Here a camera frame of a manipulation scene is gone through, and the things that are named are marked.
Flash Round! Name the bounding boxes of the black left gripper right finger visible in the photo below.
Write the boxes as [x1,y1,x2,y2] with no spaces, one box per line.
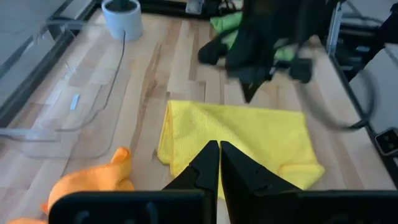
[221,141,303,224]

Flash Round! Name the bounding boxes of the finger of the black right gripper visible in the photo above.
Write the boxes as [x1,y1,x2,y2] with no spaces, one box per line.
[239,77,267,104]

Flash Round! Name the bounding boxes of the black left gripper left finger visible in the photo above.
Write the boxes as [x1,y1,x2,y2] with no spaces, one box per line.
[163,140,220,200]

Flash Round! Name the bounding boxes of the yellow microfiber towel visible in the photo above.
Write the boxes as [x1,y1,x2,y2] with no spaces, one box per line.
[157,99,326,200]

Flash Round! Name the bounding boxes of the green microfiber towel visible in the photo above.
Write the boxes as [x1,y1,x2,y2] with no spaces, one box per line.
[210,11,297,62]

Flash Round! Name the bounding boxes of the orange microfiber towel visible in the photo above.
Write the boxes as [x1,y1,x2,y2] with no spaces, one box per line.
[6,146,136,224]

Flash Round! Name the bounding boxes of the snake plant in white pot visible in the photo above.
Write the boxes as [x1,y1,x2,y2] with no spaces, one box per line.
[101,0,145,42]

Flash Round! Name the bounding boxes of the clear plastic bin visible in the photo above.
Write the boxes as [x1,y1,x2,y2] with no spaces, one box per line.
[0,18,127,160]

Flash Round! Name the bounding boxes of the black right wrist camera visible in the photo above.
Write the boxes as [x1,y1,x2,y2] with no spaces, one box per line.
[288,57,314,84]

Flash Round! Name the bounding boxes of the black right camera cable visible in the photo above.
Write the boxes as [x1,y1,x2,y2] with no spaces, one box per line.
[297,70,376,131]

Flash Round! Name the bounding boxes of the small black exterior camera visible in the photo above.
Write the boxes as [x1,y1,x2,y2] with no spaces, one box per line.
[374,126,398,157]

